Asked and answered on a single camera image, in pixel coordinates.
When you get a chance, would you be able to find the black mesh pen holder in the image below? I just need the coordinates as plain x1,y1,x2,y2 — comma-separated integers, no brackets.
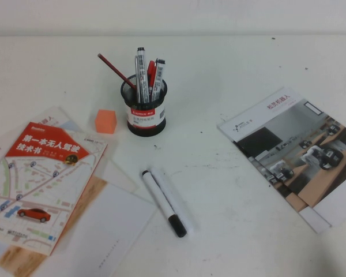
120,73,168,137

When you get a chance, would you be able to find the white brochure with red title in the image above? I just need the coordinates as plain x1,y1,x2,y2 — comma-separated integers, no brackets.
0,106,140,194

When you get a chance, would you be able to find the red pen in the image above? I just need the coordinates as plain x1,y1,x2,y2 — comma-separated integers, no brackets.
146,59,159,96

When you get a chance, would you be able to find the white printed marker black cap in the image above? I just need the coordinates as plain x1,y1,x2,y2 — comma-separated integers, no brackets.
136,47,150,104

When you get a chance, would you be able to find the plain white marker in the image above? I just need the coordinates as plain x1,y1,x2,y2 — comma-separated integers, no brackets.
151,167,195,236

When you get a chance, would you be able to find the orange cube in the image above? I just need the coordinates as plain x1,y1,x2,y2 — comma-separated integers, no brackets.
94,108,117,134

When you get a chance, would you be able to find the white paper sheet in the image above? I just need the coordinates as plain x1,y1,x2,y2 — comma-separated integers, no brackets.
46,183,158,277

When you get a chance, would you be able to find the brochure with wood picture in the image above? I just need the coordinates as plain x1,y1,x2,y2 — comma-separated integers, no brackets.
0,175,109,274

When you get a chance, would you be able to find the robot brochure with office photo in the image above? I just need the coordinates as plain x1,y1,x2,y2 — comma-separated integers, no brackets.
216,86,346,229
247,155,334,234

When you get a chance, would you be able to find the orange book with map cover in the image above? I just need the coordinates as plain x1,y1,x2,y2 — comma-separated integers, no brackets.
0,121,108,257

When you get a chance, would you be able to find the red pencil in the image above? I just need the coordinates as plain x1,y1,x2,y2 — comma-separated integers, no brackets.
97,53,138,90

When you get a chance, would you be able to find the white marker with black cap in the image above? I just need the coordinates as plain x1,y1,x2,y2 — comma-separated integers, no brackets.
141,170,188,238

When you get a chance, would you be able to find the white marker with barcode label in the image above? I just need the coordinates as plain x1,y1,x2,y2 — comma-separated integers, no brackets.
150,58,167,102

